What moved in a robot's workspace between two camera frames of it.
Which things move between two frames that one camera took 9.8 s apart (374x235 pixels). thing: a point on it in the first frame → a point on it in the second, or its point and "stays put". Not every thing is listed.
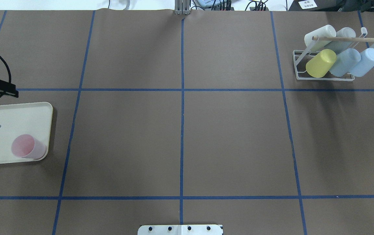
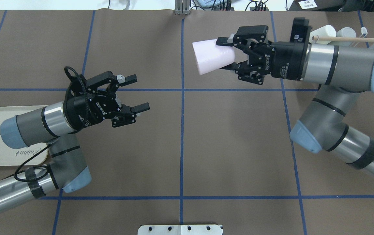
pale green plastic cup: [329, 30] stays put
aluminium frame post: [182, 7] stays put
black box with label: [316, 5] stays put
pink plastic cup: [24, 146] → [210, 56]
